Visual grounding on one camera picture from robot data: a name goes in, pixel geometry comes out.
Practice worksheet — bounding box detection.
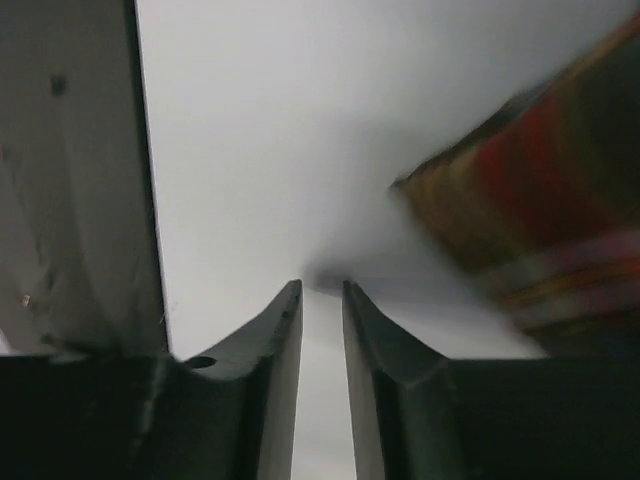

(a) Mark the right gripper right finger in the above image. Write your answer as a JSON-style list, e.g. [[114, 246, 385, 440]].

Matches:
[[342, 282, 639, 479]]

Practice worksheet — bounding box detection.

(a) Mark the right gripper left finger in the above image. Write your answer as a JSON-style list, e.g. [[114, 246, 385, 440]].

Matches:
[[1, 280, 303, 479]]

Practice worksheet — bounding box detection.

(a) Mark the red plaid long sleeve shirt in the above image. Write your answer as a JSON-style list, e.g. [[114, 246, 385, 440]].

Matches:
[[393, 16, 639, 358]]

